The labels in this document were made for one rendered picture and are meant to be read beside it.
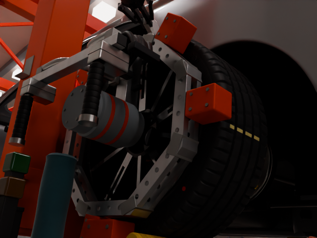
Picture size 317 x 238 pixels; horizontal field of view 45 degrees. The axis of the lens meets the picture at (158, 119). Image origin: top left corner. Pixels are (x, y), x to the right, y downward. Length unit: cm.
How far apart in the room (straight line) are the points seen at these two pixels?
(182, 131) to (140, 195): 19
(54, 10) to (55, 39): 12
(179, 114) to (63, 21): 81
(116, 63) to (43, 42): 68
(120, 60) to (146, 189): 32
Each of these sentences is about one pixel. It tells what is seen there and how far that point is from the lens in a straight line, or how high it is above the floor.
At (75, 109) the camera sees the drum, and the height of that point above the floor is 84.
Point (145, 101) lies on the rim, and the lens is 123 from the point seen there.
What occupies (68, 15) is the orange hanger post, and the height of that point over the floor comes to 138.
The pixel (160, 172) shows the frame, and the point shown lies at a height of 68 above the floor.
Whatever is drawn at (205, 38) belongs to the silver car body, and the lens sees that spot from 165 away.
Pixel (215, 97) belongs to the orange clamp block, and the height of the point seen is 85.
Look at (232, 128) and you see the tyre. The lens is 99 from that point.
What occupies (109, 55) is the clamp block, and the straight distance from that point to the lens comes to 91.
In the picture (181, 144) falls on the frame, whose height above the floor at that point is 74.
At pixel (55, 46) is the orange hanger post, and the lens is 155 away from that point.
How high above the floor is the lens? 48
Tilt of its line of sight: 20 degrees up
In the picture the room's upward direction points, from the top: 5 degrees clockwise
